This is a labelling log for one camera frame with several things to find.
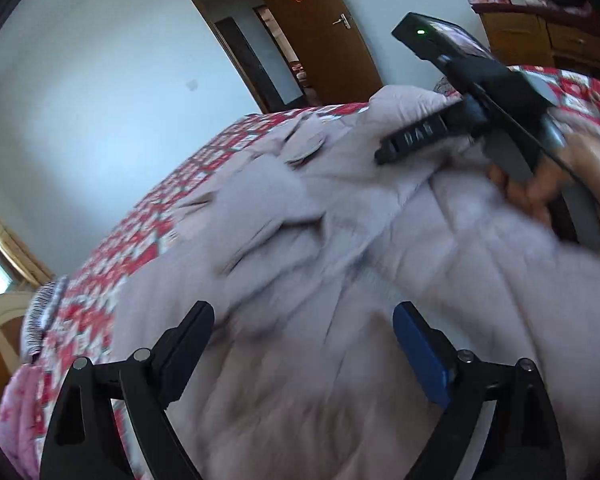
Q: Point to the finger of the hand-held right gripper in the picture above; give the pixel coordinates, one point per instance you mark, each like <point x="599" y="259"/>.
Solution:
<point x="415" y="135"/>

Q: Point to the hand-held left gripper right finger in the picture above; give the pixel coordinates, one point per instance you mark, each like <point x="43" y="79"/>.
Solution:
<point x="420" y="355"/>

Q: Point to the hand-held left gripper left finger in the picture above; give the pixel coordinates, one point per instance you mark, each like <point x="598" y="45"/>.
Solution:
<point x="187" y="345"/>

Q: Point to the light grey padded jacket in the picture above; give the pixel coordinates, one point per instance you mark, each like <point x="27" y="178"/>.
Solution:
<point x="330" y="220"/>

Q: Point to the person's right hand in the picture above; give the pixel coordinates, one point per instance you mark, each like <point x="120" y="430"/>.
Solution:
<point x="530" y="192"/>

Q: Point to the wooden desk with drawers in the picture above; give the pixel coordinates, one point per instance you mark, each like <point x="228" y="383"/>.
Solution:
<point x="520" y="35"/>

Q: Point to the red checked printed blanket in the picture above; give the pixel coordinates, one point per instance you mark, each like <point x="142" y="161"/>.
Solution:
<point x="145" y="240"/>

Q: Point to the brown wooden door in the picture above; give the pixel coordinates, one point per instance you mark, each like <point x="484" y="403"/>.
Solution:
<point x="320" y="40"/>

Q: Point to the grey striped cloth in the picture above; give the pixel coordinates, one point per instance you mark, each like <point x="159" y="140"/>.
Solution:
<point x="42" y="310"/>

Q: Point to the pink pillow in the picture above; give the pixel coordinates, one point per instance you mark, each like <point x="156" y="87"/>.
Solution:
<point x="17" y="410"/>

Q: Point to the cream wooden chair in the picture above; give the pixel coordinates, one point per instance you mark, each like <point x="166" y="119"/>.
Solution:
<point x="0" y="325"/>

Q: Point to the brown door frame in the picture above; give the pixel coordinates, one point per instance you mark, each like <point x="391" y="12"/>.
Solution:
<point x="202" y="7"/>

